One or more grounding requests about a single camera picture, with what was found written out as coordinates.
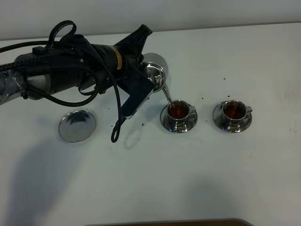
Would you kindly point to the right steel cup saucer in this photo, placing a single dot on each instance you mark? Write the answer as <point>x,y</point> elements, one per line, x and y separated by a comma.
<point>220,123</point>

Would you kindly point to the stainless steel teacup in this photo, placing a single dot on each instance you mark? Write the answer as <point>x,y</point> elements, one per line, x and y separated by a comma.
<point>234,111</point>
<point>180,112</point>

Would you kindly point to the left steel cup saucer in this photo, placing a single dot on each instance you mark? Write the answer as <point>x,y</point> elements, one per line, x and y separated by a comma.
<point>182,128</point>

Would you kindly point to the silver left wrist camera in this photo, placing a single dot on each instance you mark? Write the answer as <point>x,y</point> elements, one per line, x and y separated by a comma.
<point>137,85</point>

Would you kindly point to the stainless steel teapot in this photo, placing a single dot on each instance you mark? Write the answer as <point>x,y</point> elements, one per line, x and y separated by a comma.
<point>155,68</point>

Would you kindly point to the right stainless steel teacup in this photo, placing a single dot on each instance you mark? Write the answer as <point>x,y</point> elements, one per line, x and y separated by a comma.
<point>234,111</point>

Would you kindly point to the steel cup saucer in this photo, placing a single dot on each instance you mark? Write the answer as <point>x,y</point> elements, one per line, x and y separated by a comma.
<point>220,123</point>
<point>182,128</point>

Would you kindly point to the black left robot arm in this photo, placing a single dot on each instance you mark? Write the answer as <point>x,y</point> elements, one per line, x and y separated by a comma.
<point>69,70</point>

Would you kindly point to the left stainless steel teacup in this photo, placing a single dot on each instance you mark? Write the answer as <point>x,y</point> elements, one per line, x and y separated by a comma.
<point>180,112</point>

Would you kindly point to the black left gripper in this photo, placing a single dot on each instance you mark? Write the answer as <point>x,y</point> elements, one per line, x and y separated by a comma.
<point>127,57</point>

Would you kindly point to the steel teapot saucer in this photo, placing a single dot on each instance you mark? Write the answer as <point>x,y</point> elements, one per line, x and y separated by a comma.
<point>77,126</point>

